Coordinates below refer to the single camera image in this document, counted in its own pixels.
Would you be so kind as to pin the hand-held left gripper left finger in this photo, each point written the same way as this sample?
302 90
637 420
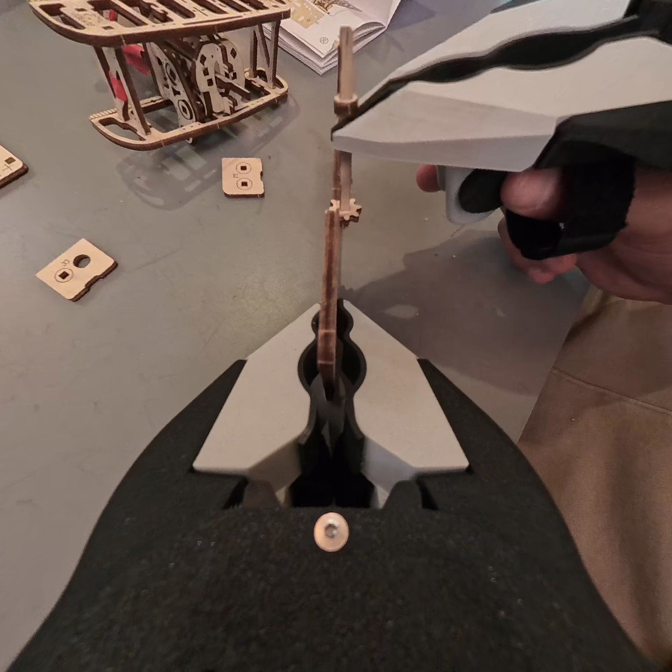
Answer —
246 420

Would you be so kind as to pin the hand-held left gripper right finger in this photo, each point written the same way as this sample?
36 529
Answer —
414 420

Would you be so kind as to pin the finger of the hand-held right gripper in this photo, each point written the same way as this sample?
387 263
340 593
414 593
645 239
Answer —
525 31
446 126

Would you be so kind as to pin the wooden axle with small gear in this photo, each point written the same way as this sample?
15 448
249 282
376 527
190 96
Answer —
345 78

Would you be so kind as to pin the wooden model part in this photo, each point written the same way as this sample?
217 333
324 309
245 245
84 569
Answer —
329 294

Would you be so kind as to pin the person's right hand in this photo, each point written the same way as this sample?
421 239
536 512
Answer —
645 252

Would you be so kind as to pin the model instruction booklet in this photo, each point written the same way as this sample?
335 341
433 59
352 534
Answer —
336 31

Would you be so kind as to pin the person's tan trousers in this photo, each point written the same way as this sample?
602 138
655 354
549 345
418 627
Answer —
603 446

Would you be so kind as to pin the wooden plate with two holes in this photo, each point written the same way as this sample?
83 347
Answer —
242 177

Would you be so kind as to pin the wooden plate with round hole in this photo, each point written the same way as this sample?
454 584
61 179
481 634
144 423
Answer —
73 270

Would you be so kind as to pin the wooden biplane model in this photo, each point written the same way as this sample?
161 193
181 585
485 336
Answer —
178 78

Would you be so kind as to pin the wooden plate piece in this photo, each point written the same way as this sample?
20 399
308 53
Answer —
8 167

